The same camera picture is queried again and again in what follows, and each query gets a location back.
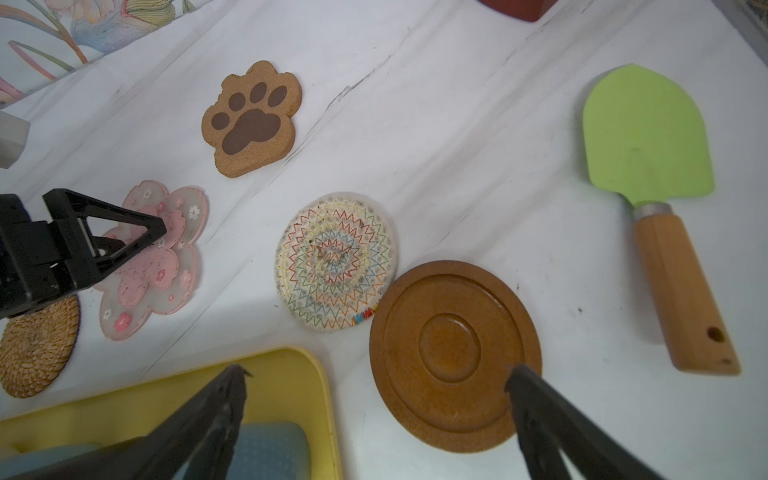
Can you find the green spatula wooden handle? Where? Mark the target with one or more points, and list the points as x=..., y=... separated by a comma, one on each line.
x=645, y=139

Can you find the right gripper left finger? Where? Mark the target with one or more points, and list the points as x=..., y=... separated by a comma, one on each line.
x=184, y=428

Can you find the colourful embroidered coaster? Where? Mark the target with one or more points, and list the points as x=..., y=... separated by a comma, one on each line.
x=335, y=260

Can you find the teal blue mug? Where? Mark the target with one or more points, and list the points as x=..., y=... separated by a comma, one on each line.
x=272, y=450

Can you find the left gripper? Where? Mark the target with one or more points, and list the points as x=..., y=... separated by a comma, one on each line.
x=84, y=242

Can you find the red brown metronome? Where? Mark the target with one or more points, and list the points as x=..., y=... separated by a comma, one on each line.
x=525, y=10

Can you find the brown paw coaster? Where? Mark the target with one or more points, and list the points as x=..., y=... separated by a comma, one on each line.
x=251, y=123

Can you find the brown wooden round coaster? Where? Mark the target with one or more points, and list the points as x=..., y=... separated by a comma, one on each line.
x=444, y=340

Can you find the rattan woven coaster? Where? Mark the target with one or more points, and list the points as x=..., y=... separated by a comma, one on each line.
x=36, y=347

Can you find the pink flower coaster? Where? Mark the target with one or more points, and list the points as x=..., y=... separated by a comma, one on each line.
x=162, y=277

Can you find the yellow tray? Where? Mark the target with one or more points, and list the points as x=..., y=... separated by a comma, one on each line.
x=285, y=384

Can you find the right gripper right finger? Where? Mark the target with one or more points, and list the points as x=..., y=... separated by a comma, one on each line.
x=549, y=428

